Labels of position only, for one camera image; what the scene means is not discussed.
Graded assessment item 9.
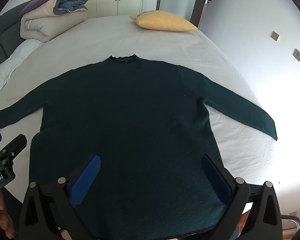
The yellow pillow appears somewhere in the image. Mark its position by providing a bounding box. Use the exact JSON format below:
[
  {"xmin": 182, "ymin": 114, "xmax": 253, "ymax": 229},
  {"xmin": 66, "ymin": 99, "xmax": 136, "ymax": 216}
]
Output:
[{"xmin": 129, "ymin": 10, "xmax": 198, "ymax": 32}]

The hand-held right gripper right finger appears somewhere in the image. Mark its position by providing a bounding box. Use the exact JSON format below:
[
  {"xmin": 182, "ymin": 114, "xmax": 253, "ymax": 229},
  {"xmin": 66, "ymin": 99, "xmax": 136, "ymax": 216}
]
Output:
[{"xmin": 201, "ymin": 153, "xmax": 283, "ymax": 240}]

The folded beige duvet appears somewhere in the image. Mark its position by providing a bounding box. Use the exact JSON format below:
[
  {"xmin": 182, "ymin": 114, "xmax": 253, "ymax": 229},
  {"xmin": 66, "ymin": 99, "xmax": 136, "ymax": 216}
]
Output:
[{"xmin": 20, "ymin": 0, "xmax": 88, "ymax": 43}]

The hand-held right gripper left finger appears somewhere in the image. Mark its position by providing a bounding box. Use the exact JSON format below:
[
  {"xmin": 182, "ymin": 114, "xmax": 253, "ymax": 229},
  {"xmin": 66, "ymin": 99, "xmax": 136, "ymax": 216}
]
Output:
[{"xmin": 19, "ymin": 154, "xmax": 102, "ymax": 240}]

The bed with white sheet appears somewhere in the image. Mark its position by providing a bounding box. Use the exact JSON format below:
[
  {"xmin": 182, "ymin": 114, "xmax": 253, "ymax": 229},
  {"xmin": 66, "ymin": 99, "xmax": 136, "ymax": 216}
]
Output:
[{"xmin": 0, "ymin": 14, "xmax": 279, "ymax": 240}]

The crumpled blue cloth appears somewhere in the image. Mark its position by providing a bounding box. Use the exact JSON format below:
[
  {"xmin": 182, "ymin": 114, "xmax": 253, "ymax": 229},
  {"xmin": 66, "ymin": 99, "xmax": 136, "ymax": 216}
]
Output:
[{"xmin": 53, "ymin": 0, "xmax": 89, "ymax": 16}]

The purple pillow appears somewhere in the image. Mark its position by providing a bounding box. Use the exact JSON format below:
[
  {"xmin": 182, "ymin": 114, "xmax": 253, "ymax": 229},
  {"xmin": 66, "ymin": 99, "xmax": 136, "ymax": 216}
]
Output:
[{"xmin": 19, "ymin": 0, "xmax": 68, "ymax": 16}]

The grey metal rack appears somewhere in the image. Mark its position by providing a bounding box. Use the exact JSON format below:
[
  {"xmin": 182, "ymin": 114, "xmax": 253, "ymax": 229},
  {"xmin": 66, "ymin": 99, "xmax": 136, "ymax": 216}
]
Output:
[{"xmin": 281, "ymin": 211, "xmax": 300, "ymax": 240}]

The grey door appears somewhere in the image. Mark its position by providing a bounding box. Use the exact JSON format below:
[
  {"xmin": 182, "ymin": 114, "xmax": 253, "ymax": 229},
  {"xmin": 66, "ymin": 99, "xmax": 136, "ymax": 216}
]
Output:
[{"xmin": 156, "ymin": 0, "xmax": 212, "ymax": 30}]

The dark grey padded headboard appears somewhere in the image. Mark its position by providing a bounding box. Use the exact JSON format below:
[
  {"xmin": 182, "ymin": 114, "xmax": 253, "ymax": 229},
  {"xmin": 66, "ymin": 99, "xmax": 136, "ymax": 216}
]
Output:
[{"xmin": 0, "ymin": 0, "xmax": 38, "ymax": 77}]

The dark green sweater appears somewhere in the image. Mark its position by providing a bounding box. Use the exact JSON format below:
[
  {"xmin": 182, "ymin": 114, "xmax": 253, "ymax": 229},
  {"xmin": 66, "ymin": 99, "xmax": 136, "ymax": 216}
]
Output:
[{"xmin": 0, "ymin": 54, "xmax": 278, "ymax": 239}]

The person's left hand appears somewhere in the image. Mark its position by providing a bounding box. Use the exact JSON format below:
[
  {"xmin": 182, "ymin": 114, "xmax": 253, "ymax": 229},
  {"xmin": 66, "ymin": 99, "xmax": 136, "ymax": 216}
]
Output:
[{"xmin": 0, "ymin": 189, "xmax": 16, "ymax": 239}]

